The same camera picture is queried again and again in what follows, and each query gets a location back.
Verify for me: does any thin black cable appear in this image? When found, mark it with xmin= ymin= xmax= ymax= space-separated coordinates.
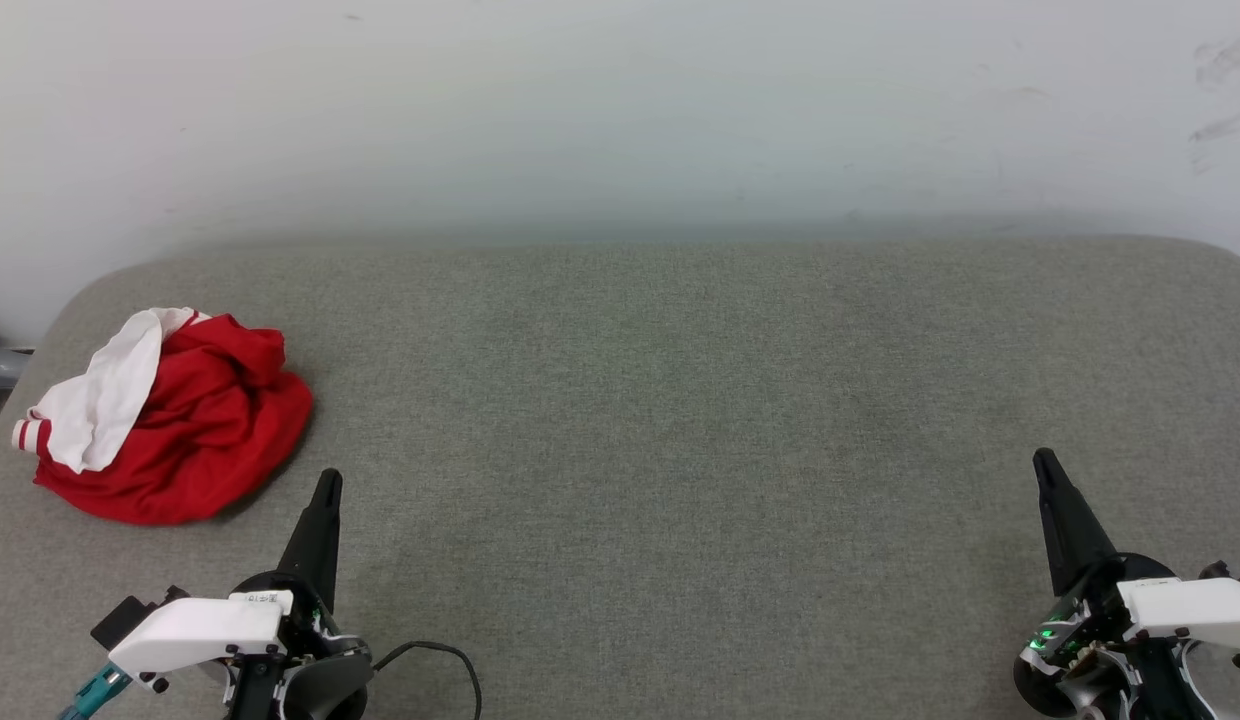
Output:
xmin=370 ymin=640 xmax=482 ymax=720

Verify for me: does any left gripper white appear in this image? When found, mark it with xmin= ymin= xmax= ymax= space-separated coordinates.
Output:
xmin=106 ymin=467 xmax=373 ymax=720

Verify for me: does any cable with teal connector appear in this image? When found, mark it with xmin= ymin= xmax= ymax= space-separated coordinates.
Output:
xmin=58 ymin=662 xmax=133 ymax=720

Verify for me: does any red and white jersey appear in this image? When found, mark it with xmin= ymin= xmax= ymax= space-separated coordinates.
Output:
xmin=12 ymin=307 xmax=315 ymax=527

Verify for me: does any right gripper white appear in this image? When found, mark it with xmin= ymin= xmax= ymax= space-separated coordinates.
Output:
xmin=1014 ymin=447 xmax=1240 ymax=720

